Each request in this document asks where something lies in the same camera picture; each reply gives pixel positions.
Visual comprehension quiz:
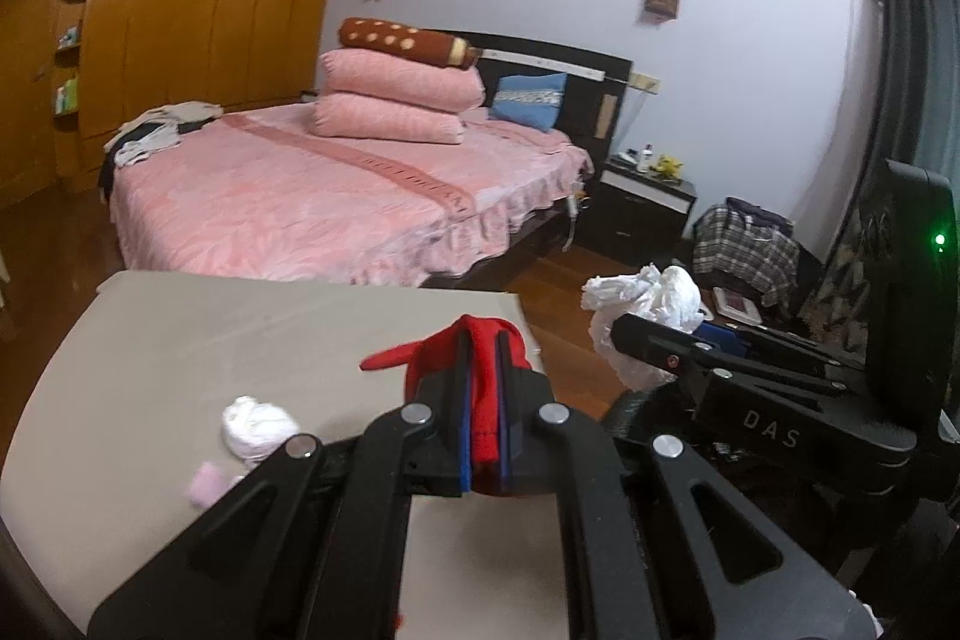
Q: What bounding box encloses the white plastic bag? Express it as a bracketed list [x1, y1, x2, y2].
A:
[581, 265, 713, 392]

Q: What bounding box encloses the white tissue ball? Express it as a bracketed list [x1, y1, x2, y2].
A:
[221, 396, 299, 468]

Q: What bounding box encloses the red fabric garment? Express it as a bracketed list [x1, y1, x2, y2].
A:
[359, 314, 532, 495]

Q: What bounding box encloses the patterned fabric chair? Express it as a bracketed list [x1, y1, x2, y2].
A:
[799, 188, 889, 360]

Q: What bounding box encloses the red white box on floor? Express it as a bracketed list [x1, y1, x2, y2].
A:
[713, 287, 763, 326]

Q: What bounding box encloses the pink paper scrap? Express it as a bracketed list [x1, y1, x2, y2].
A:
[187, 461, 241, 510]

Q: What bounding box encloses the black bedside table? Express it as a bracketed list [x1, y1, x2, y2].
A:
[576, 159, 697, 268]

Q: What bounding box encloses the plaid clothes pile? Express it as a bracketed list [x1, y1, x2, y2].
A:
[693, 197, 800, 307]

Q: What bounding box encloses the yellow toy on nightstand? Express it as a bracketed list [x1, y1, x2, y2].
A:
[651, 154, 683, 182]

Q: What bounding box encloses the white bottle on nightstand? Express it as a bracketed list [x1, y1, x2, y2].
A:
[636, 143, 654, 172]

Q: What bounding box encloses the dark curtain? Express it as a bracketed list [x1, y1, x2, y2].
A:
[871, 0, 958, 181]

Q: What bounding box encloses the black headboard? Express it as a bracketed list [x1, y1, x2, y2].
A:
[448, 29, 633, 167]

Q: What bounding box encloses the blue cushion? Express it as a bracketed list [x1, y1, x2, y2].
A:
[490, 73, 566, 131]

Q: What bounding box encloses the pink covered bed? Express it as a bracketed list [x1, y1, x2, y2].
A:
[107, 104, 592, 286]

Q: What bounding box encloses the upper pink pillow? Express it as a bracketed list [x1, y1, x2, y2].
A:
[319, 49, 485, 113]

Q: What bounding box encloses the pink pillow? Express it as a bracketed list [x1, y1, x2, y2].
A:
[319, 49, 485, 113]
[313, 92, 464, 145]

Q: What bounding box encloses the lower pink pillow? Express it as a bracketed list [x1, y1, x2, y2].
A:
[313, 92, 464, 145]

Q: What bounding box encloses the brown dotted bolster pillow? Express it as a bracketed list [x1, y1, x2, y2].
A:
[338, 16, 482, 70]

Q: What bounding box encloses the pile of clothes on bed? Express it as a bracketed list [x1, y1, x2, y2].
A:
[98, 101, 224, 205]

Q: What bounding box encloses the wooden wardrobe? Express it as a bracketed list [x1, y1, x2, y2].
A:
[2, 0, 325, 205]

